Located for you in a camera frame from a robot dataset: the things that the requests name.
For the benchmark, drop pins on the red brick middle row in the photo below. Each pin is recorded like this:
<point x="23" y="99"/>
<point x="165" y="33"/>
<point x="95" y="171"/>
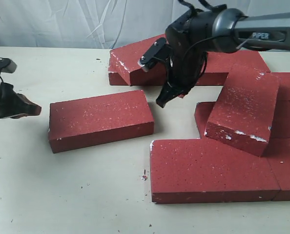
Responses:
<point x="280" y="126"/>

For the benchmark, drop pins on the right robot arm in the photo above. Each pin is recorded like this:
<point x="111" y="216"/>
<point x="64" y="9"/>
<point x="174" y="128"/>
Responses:
<point x="218" y="29"/>

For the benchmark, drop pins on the red brick back right base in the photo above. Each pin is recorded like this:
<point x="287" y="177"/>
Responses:
<point x="219" y="65"/>

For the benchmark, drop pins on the red brick base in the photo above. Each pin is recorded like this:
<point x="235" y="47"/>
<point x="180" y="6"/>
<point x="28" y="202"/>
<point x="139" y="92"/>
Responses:
<point x="219" y="65"/>
<point x="114" y="78"/>

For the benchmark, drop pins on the red brick back left base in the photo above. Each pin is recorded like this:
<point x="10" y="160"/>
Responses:
<point x="114" y="78"/>

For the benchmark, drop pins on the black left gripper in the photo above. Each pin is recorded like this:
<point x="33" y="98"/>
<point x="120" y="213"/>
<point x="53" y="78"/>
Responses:
<point x="15" y="105"/>

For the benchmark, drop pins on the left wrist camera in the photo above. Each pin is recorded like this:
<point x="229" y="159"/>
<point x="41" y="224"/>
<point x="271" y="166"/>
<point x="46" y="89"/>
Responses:
<point x="7" y="65"/>

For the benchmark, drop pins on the red brick right second row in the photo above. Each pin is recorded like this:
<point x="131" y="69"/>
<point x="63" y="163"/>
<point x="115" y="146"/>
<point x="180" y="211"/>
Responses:
<point x="284" y="87"/>

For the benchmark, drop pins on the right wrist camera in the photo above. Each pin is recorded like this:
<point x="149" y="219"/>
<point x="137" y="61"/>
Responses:
<point x="158" y="52"/>

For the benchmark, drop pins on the white backdrop cloth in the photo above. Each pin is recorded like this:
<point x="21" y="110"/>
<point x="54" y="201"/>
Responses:
<point x="84" y="23"/>

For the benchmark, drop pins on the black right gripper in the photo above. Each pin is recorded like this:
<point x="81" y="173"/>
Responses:
<point x="184" y="75"/>

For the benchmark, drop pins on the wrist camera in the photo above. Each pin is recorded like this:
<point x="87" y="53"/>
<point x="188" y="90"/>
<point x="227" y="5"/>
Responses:
<point x="158" y="52"/>
<point x="7" y="65"/>

